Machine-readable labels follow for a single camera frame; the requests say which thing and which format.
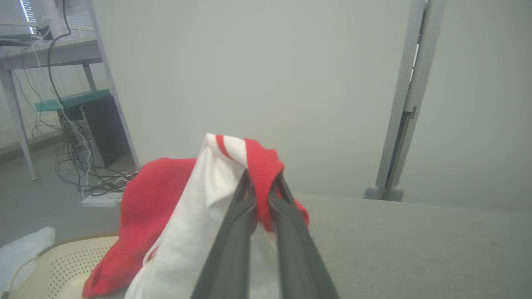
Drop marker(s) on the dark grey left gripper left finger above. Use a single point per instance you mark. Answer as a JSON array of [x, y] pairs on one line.
[[228, 265]]

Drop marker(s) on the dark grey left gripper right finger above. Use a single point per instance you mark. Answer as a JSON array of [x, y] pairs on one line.
[[299, 265]]

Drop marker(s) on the red white basketball jersey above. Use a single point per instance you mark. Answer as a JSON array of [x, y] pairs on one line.
[[149, 216]]

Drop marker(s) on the white power strip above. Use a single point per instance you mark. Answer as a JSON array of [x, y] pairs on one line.
[[99, 201]]

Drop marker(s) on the cream perforated laundry basket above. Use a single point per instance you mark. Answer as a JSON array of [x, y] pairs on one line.
[[70, 265]]

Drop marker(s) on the black computer tower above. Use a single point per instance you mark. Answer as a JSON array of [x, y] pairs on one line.
[[106, 128]]

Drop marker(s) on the white cloth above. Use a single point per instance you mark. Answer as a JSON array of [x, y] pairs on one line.
[[25, 249]]

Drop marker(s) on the teal shelf board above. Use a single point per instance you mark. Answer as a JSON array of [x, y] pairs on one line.
[[70, 101]]

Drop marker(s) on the grey metal desk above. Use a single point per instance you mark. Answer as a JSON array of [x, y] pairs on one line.
[[62, 52]]

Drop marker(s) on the white window blinds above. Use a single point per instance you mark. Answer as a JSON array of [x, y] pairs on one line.
[[83, 18]]

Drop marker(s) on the white desktop device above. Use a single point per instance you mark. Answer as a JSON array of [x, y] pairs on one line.
[[48, 16]]

